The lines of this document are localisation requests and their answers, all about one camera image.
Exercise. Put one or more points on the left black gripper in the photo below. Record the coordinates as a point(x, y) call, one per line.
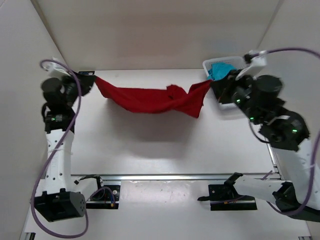
point(87, 81)

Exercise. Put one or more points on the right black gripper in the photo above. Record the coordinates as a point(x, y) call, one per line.
point(222, 87)

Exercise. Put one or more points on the red t shirt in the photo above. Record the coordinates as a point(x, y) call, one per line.
point(157, 101)

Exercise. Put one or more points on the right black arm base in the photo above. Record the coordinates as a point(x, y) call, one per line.
point(224, 197)

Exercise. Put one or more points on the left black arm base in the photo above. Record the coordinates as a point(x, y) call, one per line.
point(98, 192)

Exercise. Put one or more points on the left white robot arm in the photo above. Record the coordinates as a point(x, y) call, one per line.
point(61, 197)

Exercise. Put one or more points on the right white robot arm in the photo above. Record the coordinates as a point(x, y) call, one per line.
point(297, 195)

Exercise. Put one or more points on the black table label sticker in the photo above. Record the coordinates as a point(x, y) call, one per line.
point(87, 73)

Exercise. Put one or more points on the blue t shirt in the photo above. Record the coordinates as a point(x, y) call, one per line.
point(219, 70)

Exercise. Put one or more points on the white plastic basket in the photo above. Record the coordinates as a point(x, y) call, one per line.
point(230, 110)

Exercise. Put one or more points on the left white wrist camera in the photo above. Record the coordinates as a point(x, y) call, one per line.
point(54, 70)

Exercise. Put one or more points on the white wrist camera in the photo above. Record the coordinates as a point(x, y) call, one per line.
point(54, 70)
point(256, 61)

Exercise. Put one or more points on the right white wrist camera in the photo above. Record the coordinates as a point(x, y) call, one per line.
point(256, 61)

